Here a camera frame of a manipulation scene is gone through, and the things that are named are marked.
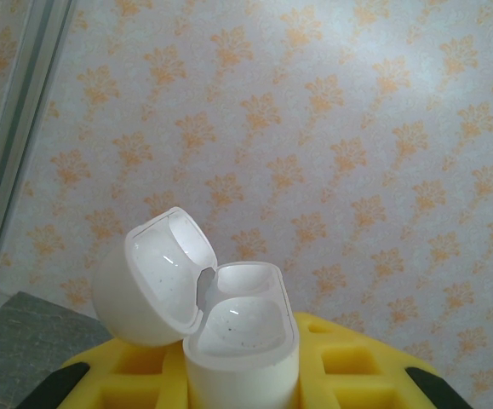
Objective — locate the pink earbud charging case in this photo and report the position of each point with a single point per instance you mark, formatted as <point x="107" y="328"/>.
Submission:
<point x="246" y="383"/>

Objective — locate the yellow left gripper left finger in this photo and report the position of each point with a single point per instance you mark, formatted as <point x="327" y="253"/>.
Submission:
<point x="97" y="392"/>

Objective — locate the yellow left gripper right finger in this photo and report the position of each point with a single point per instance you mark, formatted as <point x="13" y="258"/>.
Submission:
<point x="391" y="383"/>

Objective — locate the aluminium frame post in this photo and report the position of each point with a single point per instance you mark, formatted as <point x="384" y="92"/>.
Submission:
<point x="24" y="106"/>

